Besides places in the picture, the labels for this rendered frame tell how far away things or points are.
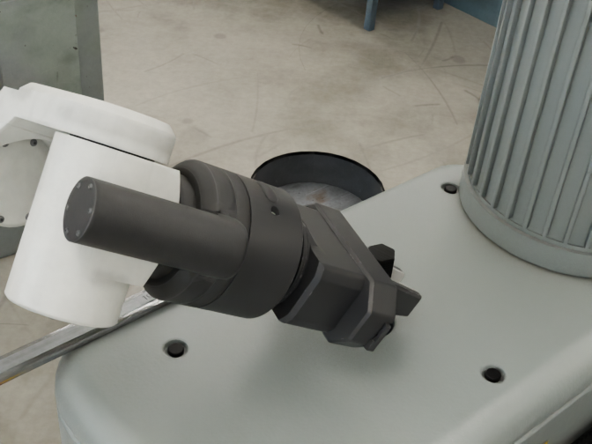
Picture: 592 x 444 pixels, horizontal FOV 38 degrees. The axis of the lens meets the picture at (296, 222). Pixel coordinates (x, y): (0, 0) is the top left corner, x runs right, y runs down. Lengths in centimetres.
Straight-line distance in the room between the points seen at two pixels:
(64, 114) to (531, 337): 38
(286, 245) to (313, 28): 513
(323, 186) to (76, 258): 278
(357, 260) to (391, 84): 451
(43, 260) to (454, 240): 39
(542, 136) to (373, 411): 25
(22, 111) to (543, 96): 38
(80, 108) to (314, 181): 279
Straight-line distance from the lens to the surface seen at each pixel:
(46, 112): 51
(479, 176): 77
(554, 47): 66
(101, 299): 49
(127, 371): 62
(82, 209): 44
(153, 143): 48
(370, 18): 565
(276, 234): 52
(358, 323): 57
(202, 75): 500
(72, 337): 63
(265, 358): 63
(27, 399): 316
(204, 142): 439
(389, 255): 62
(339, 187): 324
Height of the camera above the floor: 234
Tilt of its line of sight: 37 degrees down
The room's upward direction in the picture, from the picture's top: 5 degrees clockwise
